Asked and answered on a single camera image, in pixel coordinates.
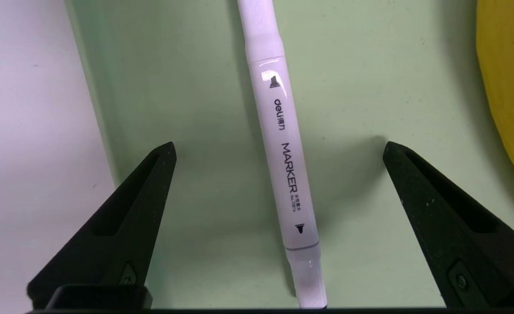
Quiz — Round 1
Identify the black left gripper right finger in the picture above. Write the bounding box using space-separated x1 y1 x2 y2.
382 141 514 310

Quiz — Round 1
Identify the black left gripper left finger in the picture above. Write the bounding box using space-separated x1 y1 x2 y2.
27 141 177 309

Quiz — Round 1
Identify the yellow banana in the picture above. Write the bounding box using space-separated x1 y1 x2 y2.
476 0 514 203

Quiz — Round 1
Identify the white marker pen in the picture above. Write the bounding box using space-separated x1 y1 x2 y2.
236 0 328 309

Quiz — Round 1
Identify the light green plastic tray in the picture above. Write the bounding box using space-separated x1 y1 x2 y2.
65 0 514 309

